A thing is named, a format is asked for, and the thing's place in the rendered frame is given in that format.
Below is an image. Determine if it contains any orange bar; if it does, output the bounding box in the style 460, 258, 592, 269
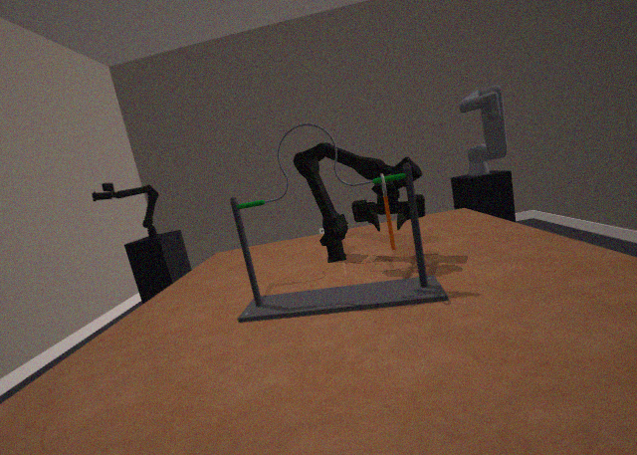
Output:
380, 173, 396, 250

